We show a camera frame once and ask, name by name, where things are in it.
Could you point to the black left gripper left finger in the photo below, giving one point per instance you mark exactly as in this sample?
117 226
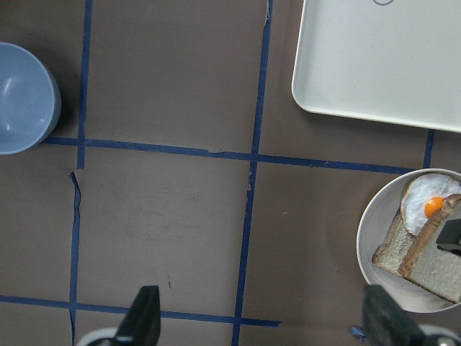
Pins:
142 323

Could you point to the fried egg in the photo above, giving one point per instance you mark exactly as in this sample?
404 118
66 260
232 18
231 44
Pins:
424 197

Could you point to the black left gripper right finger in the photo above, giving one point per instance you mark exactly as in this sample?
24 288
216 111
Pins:
385 322

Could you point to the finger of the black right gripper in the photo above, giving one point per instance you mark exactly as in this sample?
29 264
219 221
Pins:
448 239

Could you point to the bread slice on plate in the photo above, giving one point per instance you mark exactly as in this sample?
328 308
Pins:
391 253

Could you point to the cream round plate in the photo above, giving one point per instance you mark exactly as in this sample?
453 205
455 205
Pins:
372 229

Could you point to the blue bowl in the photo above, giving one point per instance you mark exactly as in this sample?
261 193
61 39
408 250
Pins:
30 100

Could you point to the white bread slice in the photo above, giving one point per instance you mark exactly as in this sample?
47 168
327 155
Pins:
428 267

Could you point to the cream bear tray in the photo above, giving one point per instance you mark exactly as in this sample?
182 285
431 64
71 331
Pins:
387 61

